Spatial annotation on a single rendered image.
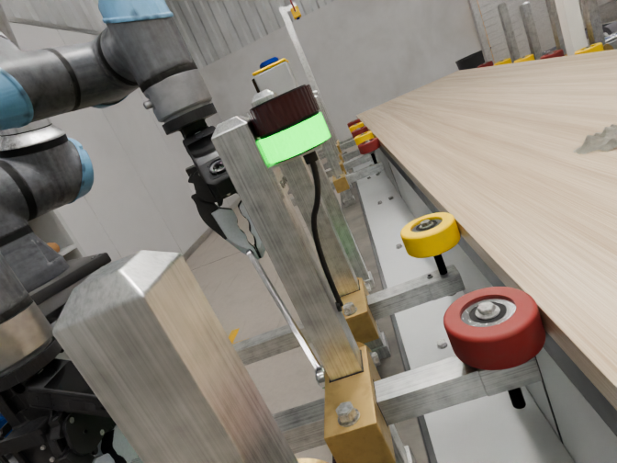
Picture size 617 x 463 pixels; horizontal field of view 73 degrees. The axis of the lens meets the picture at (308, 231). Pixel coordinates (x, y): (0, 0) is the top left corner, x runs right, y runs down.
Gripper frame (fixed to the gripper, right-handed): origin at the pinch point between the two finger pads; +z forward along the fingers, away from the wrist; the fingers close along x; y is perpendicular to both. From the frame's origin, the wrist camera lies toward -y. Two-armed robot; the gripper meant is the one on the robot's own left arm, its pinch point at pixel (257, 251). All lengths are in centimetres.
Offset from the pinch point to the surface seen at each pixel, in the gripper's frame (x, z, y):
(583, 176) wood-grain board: -41.9, 7.8, -12.4
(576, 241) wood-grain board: -28.3, 7.6, -23.4
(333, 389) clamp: 0.2, 10.6, -20.0
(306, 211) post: -9.4, -0.7, 4.7
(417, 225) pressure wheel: -22.8, 7.5, -1.1
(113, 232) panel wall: 101, 27, 379
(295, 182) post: -9.7, -5.4, 4.7
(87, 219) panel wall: 110, 4, 361
